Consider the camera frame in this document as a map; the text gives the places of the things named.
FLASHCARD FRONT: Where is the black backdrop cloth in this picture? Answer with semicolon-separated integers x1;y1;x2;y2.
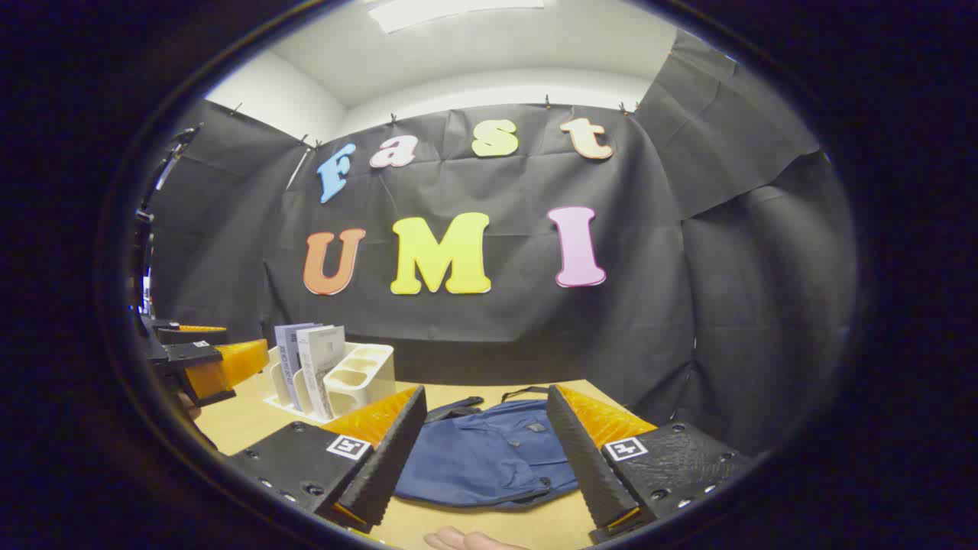
149;31;860;459

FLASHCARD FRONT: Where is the cream plastic bookshelf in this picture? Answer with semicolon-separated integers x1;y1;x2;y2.
264;341;397;425

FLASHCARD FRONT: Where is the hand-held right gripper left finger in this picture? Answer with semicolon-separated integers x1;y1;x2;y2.
227;385;429;534

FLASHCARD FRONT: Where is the blue schoolbag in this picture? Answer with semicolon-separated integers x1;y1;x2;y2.
393;386;581;510

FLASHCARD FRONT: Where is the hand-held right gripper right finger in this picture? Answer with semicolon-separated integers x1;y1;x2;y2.
546;384;754;544

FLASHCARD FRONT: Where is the white book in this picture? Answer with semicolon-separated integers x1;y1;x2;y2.
296;325;346;421

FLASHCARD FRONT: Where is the pale blue book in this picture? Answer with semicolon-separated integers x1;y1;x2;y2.
274;323;322;413

